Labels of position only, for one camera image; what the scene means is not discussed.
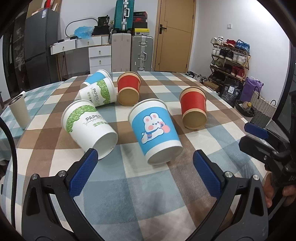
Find dark glass cabinet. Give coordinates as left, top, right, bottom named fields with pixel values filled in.
left=3, top=15, right=30, bottom=97

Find near green leaf paper cup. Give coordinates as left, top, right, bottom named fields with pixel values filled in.
left=61, top=99, right=118, bottom=160

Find black refrigerator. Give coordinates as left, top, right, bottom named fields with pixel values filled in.
left=24, top=9, right=59, bottom=89

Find black patterned bag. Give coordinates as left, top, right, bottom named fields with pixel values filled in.
left=220, top=77, right=243, bottom=107

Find shoe rack with shoes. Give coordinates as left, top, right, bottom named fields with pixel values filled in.
left=210, top=36, right=251, bottom=82

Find far red paper cup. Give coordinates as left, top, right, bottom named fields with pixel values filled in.
left=117, top=72, right=142, bottom=106

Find far blue paper cup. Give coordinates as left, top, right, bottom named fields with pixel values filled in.
left=80, top=69, right=111, bottom=89

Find white drawer desk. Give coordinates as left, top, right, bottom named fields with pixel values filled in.
left=50, top=35, right=111, bottom=78

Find near red paper cup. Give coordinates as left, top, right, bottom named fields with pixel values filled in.
left=179, top=86, right=207, bottom=130

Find green leaf paper cup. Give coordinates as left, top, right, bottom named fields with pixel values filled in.
left=61, top=99, right=118, bottom=160
left=79, top=77, right=117, bottom=107

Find stacked shoe boxes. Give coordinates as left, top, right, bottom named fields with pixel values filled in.
left=132, top=11, right=150, bottom=35

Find black cable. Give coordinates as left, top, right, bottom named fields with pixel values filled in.
left=0, top=116, right=19, bottom=230

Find black bag on desk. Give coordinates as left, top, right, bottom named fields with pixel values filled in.
left=92, top=15, right=110, bottom=36

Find silver aluminium suitcase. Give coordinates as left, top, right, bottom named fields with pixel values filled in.
left=130, top=35, right=154, bottom=72

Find blue plastic bag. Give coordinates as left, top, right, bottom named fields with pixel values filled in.
left=74, top=26, right=94, bottom=39

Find blue bunny paper cup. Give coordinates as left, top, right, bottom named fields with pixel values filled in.
left=128, top=98, right=183, bottom=165

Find oval mirror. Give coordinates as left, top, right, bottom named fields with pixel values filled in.
left=64, top=17, right=98, bottom=38

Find beige tumbler cup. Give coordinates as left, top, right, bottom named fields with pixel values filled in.
left=9, top=91, right=31, bottom=130

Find woven basket bag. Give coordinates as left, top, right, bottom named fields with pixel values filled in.
left=250, top=86, right=276, bottom=128

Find far green leaf paper cup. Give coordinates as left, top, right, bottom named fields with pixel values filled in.
left=79, top=77, right=117, bottom=107

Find person's right hand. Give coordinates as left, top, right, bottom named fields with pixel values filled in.
left=263, top=172, right=296, bottom=208

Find wooden door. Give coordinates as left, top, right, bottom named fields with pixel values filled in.
left=153, top=0, right=196, bottom=73

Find teal suitcase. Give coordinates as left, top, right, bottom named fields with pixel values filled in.
left=113, top=0, right=134, bottom=33

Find red paper cup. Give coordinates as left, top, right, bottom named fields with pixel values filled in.
left=179, top=86, right=207, bottom=130
left=117, top=72, right=142, bottom=106

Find purple bag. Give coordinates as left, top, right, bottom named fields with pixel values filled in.
left=240, top=76, right=264, bottom=102

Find beige suitcase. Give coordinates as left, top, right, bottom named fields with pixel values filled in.
left=111, top=33, right=132, bottom=72

